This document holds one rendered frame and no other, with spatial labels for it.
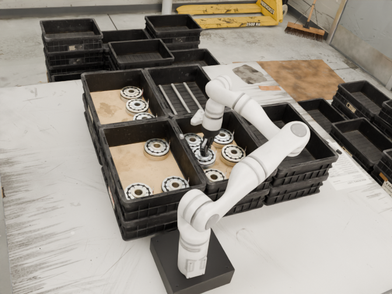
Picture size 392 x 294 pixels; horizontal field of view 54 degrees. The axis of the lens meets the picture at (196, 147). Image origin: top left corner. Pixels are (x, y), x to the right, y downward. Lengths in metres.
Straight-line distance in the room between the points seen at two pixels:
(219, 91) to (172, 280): 0.64
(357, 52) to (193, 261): 3.86
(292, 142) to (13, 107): 1.38
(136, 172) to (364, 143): 1.76
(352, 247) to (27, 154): 1.40
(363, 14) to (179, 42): 2.28
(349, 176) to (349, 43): 3.03
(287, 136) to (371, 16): 3.50
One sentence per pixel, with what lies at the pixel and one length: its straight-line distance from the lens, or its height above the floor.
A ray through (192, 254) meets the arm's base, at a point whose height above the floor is 0.91.
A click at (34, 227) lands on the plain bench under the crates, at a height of 0.70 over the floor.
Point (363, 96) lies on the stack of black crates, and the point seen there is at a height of 0.38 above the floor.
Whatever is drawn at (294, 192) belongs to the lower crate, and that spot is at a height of 0.76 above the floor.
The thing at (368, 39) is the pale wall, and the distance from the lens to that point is 4.67.
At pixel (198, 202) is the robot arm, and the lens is 1.06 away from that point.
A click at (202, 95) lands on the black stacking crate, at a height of 0.83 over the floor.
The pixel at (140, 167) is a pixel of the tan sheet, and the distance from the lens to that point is 1.52.
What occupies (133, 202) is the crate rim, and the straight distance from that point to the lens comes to 1.28.
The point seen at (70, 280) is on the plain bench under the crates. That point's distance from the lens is 1.39.
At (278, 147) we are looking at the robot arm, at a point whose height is 1.16.
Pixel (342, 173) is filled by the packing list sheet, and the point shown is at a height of 0.70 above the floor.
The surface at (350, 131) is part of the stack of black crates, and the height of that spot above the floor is 0.38.
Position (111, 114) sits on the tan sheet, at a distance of 1.77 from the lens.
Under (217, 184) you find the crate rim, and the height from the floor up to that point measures 0.93.
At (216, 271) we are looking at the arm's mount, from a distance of 1.33.
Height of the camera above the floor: 1.91
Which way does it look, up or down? 41 degrees down
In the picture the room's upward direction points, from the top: 11 degrees clockwise
